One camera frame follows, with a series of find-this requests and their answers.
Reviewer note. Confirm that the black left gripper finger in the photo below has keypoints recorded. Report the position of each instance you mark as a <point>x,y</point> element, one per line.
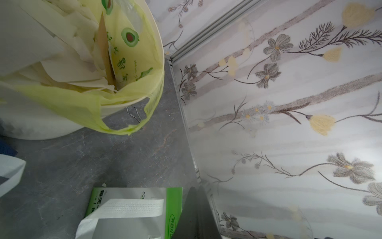
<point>196,220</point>

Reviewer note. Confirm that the green and white takeout bag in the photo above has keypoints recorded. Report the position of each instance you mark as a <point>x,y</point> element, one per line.
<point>131,213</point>

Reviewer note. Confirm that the yellow-green bin liner bag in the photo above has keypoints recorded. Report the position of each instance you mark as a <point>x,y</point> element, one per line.
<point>89,98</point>

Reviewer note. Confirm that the white round trash bin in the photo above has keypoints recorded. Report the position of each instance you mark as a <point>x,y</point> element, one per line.
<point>38,119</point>

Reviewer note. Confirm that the brown cardboard piece in bin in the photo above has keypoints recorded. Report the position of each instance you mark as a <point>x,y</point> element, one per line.
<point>102,42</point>

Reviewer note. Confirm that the metal wire tongs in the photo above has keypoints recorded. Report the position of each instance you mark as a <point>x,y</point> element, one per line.
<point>135,112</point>

